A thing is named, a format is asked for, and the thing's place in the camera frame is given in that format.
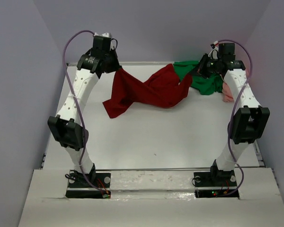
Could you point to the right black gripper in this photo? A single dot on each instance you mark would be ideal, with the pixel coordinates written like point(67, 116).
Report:
point(202, 65)

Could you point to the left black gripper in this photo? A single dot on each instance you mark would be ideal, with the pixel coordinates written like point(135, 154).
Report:
point(114, 65)

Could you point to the red t-shirt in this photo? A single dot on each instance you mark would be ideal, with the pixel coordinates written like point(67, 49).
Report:
point(162, 89)

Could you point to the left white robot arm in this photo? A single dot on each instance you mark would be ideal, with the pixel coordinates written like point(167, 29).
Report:
point(68, 127)

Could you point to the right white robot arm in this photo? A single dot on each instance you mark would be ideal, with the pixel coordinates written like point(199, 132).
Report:
point(248, 117)

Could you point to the green t-shirt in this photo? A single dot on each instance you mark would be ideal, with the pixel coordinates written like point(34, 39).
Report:
point(205, 86)

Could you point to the pink t-shirt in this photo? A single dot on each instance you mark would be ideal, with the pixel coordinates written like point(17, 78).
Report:
point(228, 93)

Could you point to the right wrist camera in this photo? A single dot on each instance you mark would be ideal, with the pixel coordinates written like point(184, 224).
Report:
point(214, 53)

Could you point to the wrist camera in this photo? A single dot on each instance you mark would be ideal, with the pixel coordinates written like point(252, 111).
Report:
point(108, 35)
point(214, 53)

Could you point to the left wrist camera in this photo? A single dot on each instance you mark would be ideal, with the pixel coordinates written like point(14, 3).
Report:
point(108, 35)

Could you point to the metal rail back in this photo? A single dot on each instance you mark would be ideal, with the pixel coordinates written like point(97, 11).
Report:
point(134, 63)

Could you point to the metal rail front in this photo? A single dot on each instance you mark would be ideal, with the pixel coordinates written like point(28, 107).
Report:
point(159, 169)

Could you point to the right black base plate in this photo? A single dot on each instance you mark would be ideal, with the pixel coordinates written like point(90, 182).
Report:
point(220, 186)

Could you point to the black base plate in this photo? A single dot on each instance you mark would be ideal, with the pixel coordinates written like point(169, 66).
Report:
point(220, 186)
point(78, 188)

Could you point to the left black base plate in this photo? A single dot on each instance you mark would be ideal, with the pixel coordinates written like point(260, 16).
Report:
point(78, 188)

